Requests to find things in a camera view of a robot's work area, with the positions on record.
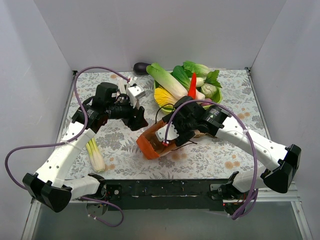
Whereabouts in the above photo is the orange paper bag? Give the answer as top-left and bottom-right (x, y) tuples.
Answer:
(136, 117), (191, 160)

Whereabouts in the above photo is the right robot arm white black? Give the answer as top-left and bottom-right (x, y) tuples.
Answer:
(155, 99), (302, 200)

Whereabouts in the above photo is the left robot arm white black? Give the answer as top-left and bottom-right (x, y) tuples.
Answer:
(22, 82), (148, 213)

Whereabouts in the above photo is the orange carrot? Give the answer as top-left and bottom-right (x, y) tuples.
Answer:
(188, 72), (197, 100)

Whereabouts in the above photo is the floral tablecloth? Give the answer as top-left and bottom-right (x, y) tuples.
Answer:
(66, 70), (268, 179)

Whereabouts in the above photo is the pale green round cabbage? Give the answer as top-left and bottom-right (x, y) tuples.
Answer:
(200, 83), (218, 99)

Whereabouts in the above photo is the yellow cabbage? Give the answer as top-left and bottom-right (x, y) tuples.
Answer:
(154, 87), (178, 109)

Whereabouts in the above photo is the green plastic basket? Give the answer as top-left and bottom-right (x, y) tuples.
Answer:
(154, 77), (222, 114)

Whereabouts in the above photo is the white radish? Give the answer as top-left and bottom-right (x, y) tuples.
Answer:
(189, 77), (205, 100)

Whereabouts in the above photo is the napa cabbage long green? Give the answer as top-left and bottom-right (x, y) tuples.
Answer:
(146, 62), (188, 100)

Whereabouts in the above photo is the bok choy dark green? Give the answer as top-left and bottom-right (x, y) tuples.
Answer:
(171, 65), (191, 90)

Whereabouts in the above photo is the dark purple eggplant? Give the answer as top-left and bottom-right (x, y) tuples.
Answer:
(133, 62), (150, 76)

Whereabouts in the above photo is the leafy green herb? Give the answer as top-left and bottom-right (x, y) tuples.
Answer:
(204, 70), (222, 88)

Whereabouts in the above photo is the green celery stalk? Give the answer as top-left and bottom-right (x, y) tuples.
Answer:
(86, 138), (105, 173)

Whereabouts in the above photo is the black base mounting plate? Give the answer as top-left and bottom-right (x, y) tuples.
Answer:
(77, 178), (258, 212)

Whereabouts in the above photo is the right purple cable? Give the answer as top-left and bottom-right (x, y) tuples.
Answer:
(163, 99), (259, 221)

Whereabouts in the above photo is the purple cable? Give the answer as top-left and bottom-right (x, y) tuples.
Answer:
(163, 99), (259, 221)
(4, 66), (133, 228)

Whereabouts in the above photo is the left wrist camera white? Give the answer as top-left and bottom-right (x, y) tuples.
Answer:
(126, 85), (145, 109)

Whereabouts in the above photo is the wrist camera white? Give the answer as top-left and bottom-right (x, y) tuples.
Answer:
(126, 85), (145, 109)
(155, 123), (179, 146)

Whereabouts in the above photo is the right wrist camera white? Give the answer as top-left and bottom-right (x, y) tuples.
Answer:
(155, 123), (179, 146)

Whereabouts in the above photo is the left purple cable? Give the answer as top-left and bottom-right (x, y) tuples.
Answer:
(4, 66), (133, 228)

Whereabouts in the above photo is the aluminium frame rail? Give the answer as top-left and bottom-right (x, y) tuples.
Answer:
(31, 181), (302, 204)

